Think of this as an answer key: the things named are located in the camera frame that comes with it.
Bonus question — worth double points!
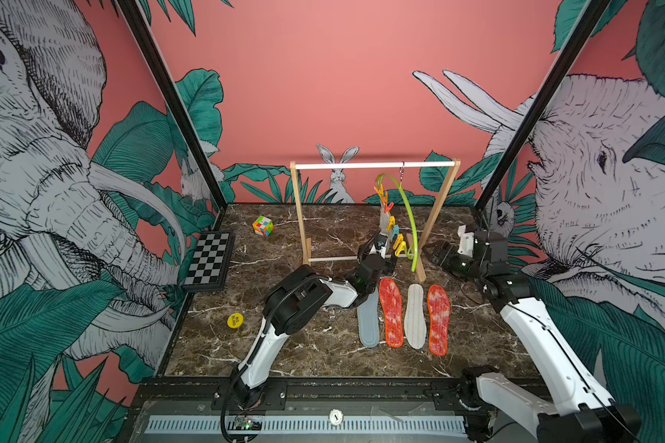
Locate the grey textured insole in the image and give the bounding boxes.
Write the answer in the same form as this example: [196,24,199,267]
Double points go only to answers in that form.
[404,284,427,350]

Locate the green clip hanger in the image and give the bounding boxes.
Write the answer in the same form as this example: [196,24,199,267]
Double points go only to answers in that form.
[373,161,419,272]

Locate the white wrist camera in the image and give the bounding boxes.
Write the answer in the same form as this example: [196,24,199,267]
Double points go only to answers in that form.
[457,224,476,258]
[363,231,389,260]

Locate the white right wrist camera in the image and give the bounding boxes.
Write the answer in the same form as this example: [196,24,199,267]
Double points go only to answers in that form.
[457,224,476,258]

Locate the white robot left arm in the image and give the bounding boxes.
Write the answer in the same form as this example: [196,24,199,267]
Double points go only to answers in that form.
[230,253,386,409]

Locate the white perforated rail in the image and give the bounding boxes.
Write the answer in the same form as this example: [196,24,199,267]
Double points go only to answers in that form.
[144,415,467,437]

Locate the white smooth insole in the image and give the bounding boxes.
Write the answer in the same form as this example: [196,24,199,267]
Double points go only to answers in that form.
[357,290,380,349]

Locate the red orange-edged insole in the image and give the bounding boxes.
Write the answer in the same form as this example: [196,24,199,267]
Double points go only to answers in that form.
[379,278,404,348]
[427,284,451,356]

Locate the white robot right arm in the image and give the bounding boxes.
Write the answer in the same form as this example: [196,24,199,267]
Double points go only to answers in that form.
[422,230,642,442]

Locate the wooden hanger rack frame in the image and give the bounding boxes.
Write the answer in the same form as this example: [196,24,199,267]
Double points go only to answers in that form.
[289,159,460,269]

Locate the colourful puzzle cube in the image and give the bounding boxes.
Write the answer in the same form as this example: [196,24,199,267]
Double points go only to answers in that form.
[252,216,273,237]

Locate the black white checkerboard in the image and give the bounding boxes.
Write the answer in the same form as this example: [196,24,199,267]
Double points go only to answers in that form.
[182,231,236,292]

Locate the yellow round sticker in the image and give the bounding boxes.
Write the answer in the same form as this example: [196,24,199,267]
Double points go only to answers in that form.
[226,313,244,330]

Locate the yellow-edged insole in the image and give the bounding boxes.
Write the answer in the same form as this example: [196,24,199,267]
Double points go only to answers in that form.
[379,210,393,240]

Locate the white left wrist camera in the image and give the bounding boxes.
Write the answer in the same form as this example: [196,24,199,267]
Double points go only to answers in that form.
[363,231,389,260]

